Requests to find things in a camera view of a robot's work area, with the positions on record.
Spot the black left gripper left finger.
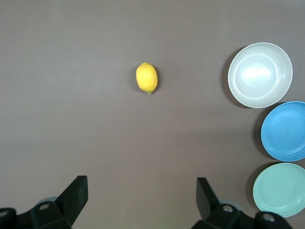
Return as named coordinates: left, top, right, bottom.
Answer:
left=0, top=175, right=89, bottom=229

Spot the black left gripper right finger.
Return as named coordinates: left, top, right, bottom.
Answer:
left=192, top=177, right=293, bottom=229

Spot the yellow lemon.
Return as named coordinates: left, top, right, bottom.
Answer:
left=135, top=62, right=158, bottom=94

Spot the green plate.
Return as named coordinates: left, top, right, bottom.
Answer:
left=252, top=162, right=305, bottom=218

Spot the blue plate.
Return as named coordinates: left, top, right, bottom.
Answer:
left=260, top=101, right=305, bottom=162

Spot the beige plate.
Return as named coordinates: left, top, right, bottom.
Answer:
left=227, top=42, right=294, bottom=109

